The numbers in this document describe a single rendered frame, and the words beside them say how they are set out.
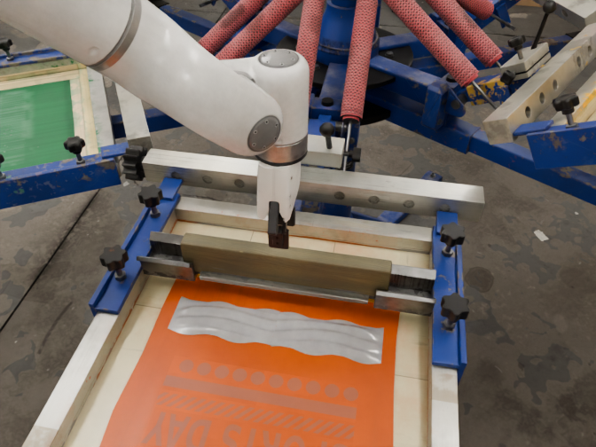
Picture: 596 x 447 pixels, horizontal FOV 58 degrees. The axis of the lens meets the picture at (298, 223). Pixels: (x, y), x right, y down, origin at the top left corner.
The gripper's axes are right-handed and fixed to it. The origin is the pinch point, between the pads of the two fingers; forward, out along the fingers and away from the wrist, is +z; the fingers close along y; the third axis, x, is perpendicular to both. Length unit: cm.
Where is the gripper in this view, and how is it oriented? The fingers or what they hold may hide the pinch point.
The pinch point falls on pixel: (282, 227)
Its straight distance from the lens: 84.6
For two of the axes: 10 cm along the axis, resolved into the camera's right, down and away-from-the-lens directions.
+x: 9.8, 1.3, -1.3
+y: -1.8, 6.8, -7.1
